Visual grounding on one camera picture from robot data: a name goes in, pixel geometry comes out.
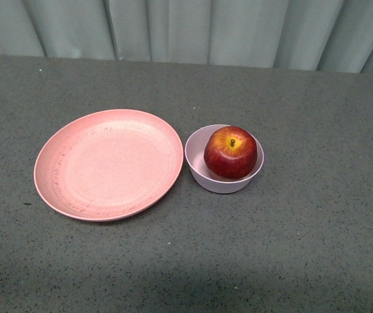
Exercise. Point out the grey-white curtain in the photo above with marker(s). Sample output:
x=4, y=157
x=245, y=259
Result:
x=332, y=36

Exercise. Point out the pink plate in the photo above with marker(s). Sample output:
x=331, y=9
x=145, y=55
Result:
x=108, y=165

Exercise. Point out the red apple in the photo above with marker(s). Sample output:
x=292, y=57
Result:
x=230, y=153

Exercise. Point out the light pink bowl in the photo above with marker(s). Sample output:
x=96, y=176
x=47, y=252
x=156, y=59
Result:
x=194, y=150

